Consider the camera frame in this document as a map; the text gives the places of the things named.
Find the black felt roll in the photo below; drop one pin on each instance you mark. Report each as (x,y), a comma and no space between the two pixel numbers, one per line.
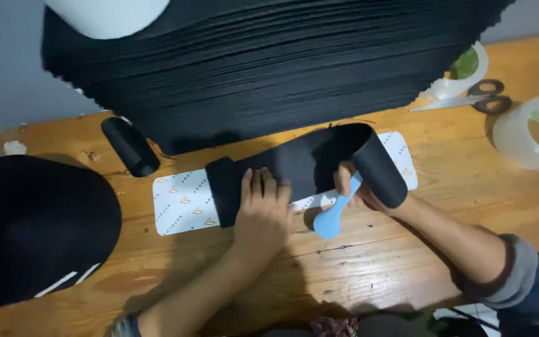
(130,146)

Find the person's right hand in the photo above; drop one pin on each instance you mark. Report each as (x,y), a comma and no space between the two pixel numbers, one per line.
(358,196)

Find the white printed backing sheet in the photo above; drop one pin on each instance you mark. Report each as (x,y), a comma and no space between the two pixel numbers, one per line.
(180,206)

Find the grey and blue sleeve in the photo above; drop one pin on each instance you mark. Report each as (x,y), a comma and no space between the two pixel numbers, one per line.
(522,285)

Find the white round object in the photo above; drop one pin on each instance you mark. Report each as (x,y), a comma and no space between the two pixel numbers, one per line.
(105,16)

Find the blue plastic scraper tool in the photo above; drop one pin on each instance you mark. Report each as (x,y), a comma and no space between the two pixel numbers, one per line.
(332,215)

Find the person's left hand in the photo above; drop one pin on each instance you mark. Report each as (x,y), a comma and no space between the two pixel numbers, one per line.
(261,219)

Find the person's left fingers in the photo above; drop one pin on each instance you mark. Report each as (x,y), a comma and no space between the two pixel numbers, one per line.
(265,183)

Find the stack of black felt sheets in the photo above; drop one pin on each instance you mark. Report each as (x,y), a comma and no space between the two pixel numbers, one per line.
(269,61)

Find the clear tape roll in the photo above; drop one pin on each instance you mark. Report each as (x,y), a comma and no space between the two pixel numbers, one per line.
(531,133)
(461,75)

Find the pile of black round pieces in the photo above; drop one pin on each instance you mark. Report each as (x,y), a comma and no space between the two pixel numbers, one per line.
(35,229)

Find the black felt sheet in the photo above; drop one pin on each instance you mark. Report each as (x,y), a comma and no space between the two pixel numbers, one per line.
(307,168)

